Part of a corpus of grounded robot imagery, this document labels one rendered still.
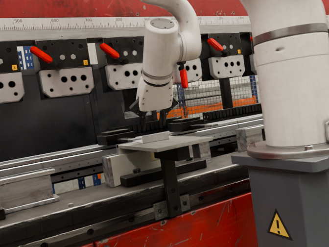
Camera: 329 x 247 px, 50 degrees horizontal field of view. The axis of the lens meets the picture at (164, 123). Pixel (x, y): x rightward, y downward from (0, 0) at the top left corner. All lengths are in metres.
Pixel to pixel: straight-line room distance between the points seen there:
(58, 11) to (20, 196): 0.54
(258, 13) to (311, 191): 0.29
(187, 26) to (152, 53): 0.12
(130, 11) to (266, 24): 0.67
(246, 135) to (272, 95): 0.82
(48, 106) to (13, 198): 0.64
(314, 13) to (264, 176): 0.27
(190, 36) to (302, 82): 0.43
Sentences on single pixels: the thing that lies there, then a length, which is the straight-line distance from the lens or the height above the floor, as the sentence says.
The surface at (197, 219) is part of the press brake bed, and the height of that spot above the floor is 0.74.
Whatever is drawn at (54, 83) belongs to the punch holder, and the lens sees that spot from 1.07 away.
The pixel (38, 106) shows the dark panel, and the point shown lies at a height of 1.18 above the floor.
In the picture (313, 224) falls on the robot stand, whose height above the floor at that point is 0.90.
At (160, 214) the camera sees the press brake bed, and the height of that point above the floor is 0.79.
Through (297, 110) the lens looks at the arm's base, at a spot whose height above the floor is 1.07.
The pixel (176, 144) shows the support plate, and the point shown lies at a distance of 0.94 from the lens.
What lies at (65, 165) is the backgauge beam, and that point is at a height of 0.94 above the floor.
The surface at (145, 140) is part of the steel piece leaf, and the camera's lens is 1.08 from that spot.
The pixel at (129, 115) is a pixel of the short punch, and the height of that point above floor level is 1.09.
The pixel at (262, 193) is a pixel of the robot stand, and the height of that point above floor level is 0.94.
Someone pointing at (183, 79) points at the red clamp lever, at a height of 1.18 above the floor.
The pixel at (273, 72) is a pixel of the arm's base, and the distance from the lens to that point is 0.60.
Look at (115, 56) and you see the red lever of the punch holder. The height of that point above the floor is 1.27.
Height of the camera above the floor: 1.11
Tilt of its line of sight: 3 degrees down
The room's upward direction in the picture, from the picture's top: 8 degrees counter-clockwise
